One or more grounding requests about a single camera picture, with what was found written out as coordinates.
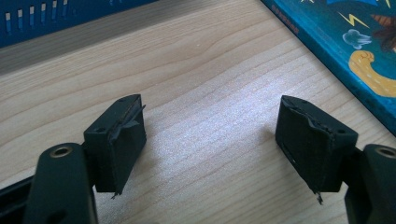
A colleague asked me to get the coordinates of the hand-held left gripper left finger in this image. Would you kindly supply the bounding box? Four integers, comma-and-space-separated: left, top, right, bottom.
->
83, 93, 148, 200

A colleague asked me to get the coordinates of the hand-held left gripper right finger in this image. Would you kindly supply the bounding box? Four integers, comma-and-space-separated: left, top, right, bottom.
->
275, 94, 360, 205

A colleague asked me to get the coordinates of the blue picture book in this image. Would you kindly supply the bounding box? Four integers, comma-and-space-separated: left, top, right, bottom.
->
261, 0, 396, 138

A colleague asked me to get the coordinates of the blue file rack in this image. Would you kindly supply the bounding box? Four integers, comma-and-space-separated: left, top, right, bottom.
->
0, 0, 158, 49

